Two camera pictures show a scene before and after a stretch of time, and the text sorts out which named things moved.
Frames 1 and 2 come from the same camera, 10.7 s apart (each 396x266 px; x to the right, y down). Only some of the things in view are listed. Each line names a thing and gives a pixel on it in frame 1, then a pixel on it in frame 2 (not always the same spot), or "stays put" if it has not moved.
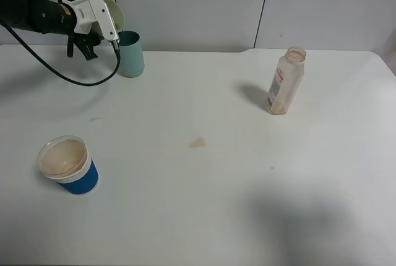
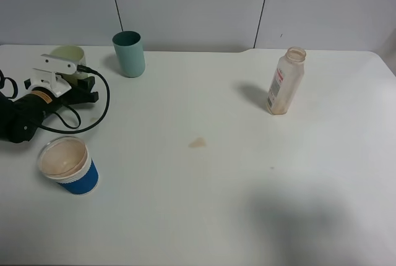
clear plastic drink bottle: x=286 y=80 stays put
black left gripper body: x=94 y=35 → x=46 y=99
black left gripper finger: x=85 y=42 → x=75 y=98
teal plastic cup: x=132 y=61 stays put
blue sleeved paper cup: x=65 y=159 stays put
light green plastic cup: x=116 y=13 → x=73 y=52
